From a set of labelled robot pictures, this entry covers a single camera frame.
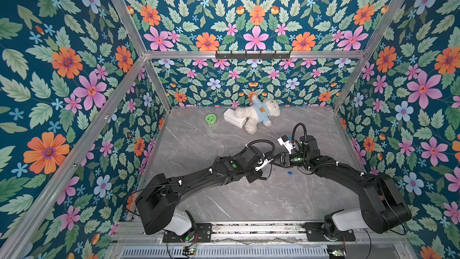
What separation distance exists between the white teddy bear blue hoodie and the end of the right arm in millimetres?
317

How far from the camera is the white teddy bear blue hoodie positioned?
1.06 metres

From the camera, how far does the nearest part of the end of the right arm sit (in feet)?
2.31
